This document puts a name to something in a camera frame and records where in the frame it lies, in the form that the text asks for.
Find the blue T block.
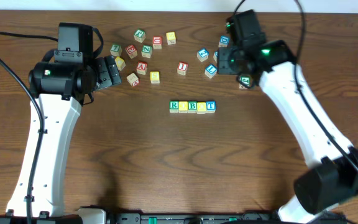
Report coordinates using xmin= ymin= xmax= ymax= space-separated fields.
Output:
xmin=206 ymin=101 xmax=216 ymax=113

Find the yellow O block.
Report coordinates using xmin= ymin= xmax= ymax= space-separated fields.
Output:
xmin=178 ymin=101 xmax=188 ymax=113
xmin=196 ymin=102 xmax=207 ymax=114

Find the green B block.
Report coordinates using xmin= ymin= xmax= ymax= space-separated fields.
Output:
xmin=188 ymin=101 xmax=198 ymax=113

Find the green R block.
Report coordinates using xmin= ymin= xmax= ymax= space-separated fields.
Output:
xmin=169 ymin=101 xmax=179 ymax=113

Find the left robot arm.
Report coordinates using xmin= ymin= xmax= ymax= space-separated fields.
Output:
xmin=0 ymin=56 xmax=121 ymax=223

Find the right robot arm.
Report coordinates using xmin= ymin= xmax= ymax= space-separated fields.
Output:
xmin=218 ymin=40 xmax=358 ymax=223

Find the yellow C block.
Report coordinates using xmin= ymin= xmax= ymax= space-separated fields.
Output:
xmin=114 ymin=57 xmax=126 ymax=71

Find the green J block lower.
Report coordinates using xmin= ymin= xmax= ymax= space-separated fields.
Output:
xmin=239 ymin=75 xmax=250 ymax=89

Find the green j block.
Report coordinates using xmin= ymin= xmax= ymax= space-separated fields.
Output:
xmin=134 ymin=29 xmax=146 ymax=43
xmin=239 ymin=75 xmax=250 ymax=89

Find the blue P block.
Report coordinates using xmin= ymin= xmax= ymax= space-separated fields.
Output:
xmin=213 ymin=51 xmax=218 ymax=63

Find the blue D block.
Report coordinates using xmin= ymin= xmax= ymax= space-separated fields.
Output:
xmin=218 ymin=35 xmax=230 ymax=48

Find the green 7 block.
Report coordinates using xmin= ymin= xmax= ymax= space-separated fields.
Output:
xmin=110 ymin=44 xmax=122 ymax=57

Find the plain wood red block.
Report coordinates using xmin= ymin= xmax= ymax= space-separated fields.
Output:
xmin=127 ymin=73 xmax=140 ymax=87

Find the blue L block centre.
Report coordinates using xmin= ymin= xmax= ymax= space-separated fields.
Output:
xmin=204 ymin=63 xmax=218 ymax=78

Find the red E block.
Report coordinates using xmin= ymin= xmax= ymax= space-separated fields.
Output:
xmin=125 ymin=44 xmax=138 ymax=59

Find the red A block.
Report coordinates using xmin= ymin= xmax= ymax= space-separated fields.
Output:
xmin=136 ymin=62 xmax=147 ymax=75

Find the blue 2 block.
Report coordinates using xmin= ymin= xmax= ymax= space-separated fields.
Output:
xmin=196 ymin=48 xmax=209 ymax=62

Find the green Z block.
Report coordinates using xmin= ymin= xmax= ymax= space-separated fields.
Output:
xmin=141 ymin=45 xmax=152 ymax=58

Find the yellow block centre left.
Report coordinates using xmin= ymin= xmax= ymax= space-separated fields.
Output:
xmin=150 ymin=71 xmax=160 ymax=84

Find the green J block top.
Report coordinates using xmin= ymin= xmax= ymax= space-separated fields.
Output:
xmin=134 ymin=29 xmax=146 ymax=43

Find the red I block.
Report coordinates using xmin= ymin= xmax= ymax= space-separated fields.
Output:
xmin=177 ymin=62 xmax=188 ymax=75

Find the red U block left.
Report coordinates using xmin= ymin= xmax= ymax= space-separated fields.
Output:
xmin=152 ymin=36 xmax=162 ymax=49

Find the yellow block top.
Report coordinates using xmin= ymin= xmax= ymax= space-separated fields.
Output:
xmin=166 ymin=32 xmax=177 ymax=45

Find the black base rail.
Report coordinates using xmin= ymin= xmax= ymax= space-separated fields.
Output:
xmin=79 ymin=205 xmax=349 ymax=224

